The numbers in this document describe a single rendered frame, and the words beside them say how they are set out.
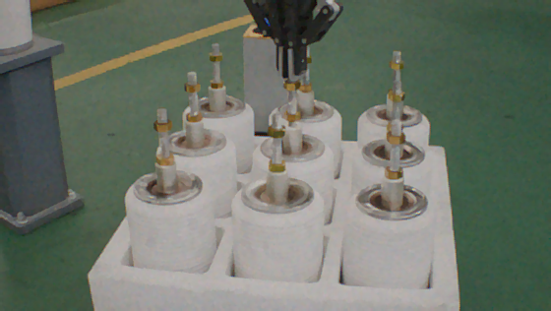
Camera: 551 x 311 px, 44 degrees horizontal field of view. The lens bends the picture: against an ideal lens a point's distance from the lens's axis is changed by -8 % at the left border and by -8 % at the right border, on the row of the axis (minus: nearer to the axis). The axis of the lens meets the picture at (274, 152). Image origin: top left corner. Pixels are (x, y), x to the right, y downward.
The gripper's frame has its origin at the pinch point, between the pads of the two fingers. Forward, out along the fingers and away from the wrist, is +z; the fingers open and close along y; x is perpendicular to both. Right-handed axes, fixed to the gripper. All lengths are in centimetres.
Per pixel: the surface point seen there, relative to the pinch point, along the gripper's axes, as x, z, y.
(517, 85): 112, 37, -14
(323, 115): 10.2, 10.6, -3.1
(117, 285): -24.9, 18.6, -3.5
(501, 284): 24.5, 36.0, 20.1
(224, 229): -9.8, 17.9, -2.0
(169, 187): -16.6, 10.0, -3.0
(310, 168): -2.0, 11.3, 4.2
